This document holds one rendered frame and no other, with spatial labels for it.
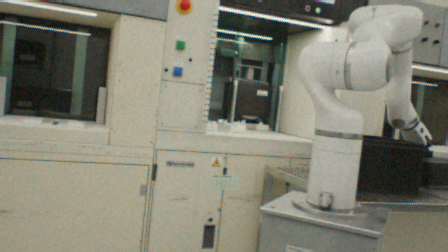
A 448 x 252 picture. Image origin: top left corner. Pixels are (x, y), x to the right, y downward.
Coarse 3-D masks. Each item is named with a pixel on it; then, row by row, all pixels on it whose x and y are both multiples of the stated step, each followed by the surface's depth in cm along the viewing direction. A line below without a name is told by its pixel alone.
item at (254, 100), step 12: (252, 72) 237; (228, 84) 239; (240, 84) 227; (252, 84) 229; (228, 96) 238; (240, 96) 227; (252, 96) 230; (264, 96) 232; (240, 108) 228; (252, 108) 230; (264, 108) 233; (240, 120) 231; (252, 120) 252
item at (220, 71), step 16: (176, 0) 160; (176, 64) 162; (224, 64) 262; (240, 64) 260; (256, 64) 270; (272, 64) 272; (224, 80) 264; (240, 80) 267; (256, 80) 271; (272, 80) 270; (272, 96) 268; (272, 112) 266; (224, 176) 172
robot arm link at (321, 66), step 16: (304, 48) 110; (320, 48) 105; (336, 48) 103; (304, 64) 107; (320, 64) 104; (336, 64) 102; (304, 80) 107; (320, 80) 105; (336, 80) 104; (320, 96) 104; (320, 112) 105; (336, 112) 102; (352, 112) 103; (320, 128) 105; (336, 128) 102; (352, 128) 102
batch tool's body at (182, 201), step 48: (192, 0) 163; (240, 0) 168; (288, 0) 175; (336, 0) 183; (192, 48) 164; (240, 48) 223; (288, 48) 230; (192, 96) 166; (288, 96) 226; (336, 96) 184; (192, 144) 167; (240, 144) 174; (288, 144) 181; (192, 192) 168; (240, 192) 175; (288, 192) 183; (192, 240) 170; (240, 240) 177
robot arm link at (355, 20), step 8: (360, 8) 137; (368, 8) 135; (352, 16) 137; (360, 16) 135; (368, 16) 133; (352, 24) 137; (360, 24) 135; (352, 32) 138; (392, 48) 150; (400, 48) 149; (408, 48) 149
